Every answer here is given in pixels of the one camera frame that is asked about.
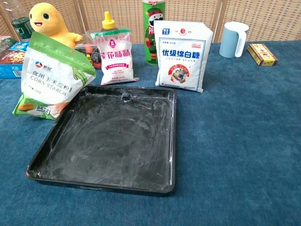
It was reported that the white green corn starch bag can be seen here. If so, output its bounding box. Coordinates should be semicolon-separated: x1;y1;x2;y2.
12;32;96;121

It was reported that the black plastic tray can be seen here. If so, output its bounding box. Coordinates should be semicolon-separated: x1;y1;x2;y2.
25;84;177;197

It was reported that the white pink seasoning bag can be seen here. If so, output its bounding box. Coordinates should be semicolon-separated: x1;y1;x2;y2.
88;28;140;86

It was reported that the white castor sugar bag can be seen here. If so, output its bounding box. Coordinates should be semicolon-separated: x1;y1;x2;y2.
154;20;214;93

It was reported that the green chips can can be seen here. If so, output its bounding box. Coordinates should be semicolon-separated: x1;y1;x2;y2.
142;0;166;66

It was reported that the clear plastic box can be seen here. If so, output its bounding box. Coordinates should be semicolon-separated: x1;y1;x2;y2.
74;42;102;70

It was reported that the blue tablecloth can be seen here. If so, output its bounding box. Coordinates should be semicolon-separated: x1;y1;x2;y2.
0;40;301;226

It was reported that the yellow cap squeeze bottle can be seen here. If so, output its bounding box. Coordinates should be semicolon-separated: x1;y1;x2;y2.
101;11;118;31

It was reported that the small yellow red box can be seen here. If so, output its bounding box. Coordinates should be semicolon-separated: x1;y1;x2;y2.
246;43;278;66

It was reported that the yellow plush toy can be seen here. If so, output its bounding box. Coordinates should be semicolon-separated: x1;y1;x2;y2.
29;2;83;49

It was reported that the light blue cardboard box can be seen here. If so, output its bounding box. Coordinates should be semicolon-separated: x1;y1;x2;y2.
0;41;30;79

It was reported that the wicker folding screen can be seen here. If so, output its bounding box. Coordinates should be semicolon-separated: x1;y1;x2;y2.
0;0;301;44

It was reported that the clear bottle green label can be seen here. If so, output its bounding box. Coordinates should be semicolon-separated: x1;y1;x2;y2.
11;0;35;42

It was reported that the light blue mug white handle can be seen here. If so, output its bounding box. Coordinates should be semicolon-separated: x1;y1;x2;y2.
219;21;249;59

